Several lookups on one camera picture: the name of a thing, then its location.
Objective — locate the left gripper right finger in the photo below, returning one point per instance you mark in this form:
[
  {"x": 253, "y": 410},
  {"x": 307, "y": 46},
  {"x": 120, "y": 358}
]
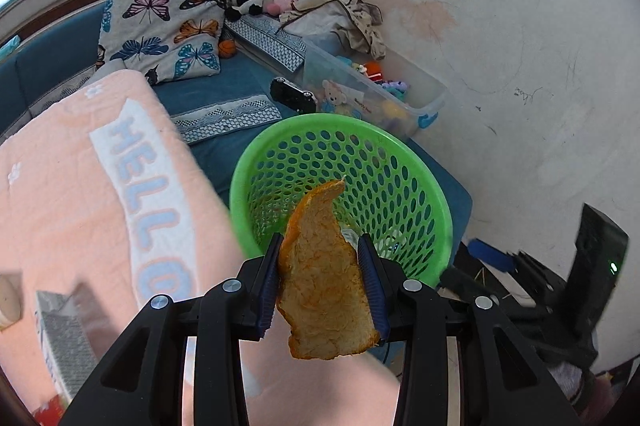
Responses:
[{"x": 502, "y": 380}]

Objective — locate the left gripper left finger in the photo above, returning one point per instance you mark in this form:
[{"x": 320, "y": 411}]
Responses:
[{"x": 139, "y": 381}]

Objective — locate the white blue milk carton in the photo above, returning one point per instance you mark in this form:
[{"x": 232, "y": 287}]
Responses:
[{"x": 66, "y": 350}]

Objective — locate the red paper cup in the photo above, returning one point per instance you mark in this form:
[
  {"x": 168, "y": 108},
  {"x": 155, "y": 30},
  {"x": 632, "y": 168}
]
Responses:
[{"x": 51, "y": 412}]

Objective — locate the white paper cup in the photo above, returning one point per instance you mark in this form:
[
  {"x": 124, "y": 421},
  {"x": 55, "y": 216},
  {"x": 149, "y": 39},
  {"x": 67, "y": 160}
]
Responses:
[{"x": 10, "y": 304}]

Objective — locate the white red wrapper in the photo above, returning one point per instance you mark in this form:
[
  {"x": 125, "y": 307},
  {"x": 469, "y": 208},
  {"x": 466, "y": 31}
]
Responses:
[{"x": 389, "y": 246}]

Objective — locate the grey gloved right hand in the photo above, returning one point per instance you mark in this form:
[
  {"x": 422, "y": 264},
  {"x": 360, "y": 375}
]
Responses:
[{"x": 574, "y": 382}]

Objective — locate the pink table blanket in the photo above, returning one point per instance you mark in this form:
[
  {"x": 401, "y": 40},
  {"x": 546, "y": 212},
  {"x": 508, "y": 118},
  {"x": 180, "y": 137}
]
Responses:
[{"x": 102, "y": 200}]

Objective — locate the green plastic waste basket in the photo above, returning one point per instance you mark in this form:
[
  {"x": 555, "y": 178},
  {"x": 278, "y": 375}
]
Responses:
[{"x": 388, "y": 187}]

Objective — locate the clear plastic toy bin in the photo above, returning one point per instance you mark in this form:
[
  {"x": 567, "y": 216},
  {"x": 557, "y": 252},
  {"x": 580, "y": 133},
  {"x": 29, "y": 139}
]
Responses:
[{"x": 391, "y": 93}]

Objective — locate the blue sofa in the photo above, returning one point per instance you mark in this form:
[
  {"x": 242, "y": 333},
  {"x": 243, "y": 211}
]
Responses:
[{"x": 57, "y": 63}]

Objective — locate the black handheld console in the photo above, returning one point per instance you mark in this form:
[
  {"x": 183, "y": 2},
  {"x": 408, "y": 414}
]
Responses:
[{"x": 292, "y": 96}]

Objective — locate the small orange ball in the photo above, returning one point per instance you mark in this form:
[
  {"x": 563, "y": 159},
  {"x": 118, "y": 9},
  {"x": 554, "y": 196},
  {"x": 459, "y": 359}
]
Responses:
[{"x": 227, "y": 49}]

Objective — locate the butterfly print pillow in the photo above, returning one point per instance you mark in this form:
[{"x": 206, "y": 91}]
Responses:
[{"x": 165, "y": 40}]

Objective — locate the beige patterned cloth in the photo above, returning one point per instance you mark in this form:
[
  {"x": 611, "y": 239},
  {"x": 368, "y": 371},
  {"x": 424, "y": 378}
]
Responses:
[{"x": 355, "y": 24}]

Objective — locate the teal tissue pack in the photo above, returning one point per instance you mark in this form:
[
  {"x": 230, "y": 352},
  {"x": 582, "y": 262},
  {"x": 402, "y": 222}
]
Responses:
[{"x": 9, "y": 47}]

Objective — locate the pink pig plush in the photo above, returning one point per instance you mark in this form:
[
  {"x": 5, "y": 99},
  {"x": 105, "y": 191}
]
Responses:
[{"x": 278, "y": 7}]

